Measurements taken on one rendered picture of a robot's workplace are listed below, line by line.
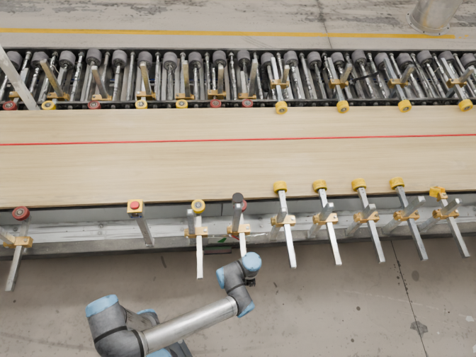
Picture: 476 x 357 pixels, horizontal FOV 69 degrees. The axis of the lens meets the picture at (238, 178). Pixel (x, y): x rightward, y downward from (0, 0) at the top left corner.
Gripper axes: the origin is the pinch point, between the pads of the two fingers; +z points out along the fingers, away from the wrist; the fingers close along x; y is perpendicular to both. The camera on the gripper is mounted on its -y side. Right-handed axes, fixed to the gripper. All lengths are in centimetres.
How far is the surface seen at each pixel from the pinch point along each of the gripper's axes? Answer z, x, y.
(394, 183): -15, 97, -50
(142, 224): -20, -54, -26
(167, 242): 12, -45, -28
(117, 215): 13, -77, -48
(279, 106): -17, 32, -113
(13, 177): -9, -135, -65
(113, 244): 12, -77, -29
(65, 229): 20, -110, -43
